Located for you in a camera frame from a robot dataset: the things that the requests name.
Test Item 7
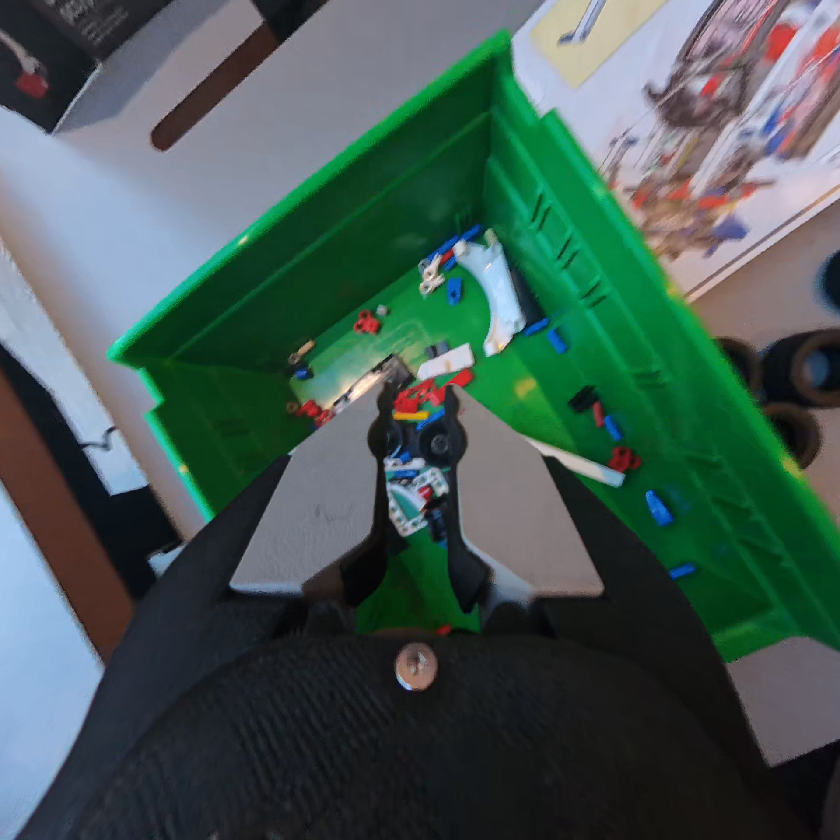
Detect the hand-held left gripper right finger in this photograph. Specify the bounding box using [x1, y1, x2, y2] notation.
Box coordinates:
[445, 386, 605, 614]

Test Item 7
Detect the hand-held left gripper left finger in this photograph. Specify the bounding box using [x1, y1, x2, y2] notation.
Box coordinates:
[230, 384, 395, 608]

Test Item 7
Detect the pile of small toy bricks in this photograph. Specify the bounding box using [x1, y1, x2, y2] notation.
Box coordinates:
[285, 223, 698, 581]

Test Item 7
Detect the green plastic bin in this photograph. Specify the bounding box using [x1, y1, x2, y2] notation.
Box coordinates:
[107, 29, 840, 664]

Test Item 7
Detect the toy car instruction booklet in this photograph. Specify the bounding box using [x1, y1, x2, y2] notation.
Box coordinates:
[512, 0, 840, 303]

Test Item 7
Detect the long white toy beam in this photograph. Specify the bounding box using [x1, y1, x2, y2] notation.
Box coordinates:
[525, 436, 626, 488]

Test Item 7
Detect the black table leg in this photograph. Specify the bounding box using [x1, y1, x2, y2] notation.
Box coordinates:
[13, 354, 181, 592]

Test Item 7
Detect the white toy arch piece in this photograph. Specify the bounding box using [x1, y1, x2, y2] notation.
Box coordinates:
[453, 228, 528, 357]

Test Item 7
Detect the person's dark clothing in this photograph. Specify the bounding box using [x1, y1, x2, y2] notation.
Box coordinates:
[768, 742, 840, 840]

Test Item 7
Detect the toy car set box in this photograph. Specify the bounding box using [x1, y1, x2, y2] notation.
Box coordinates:
[0, 0, 178, 132]

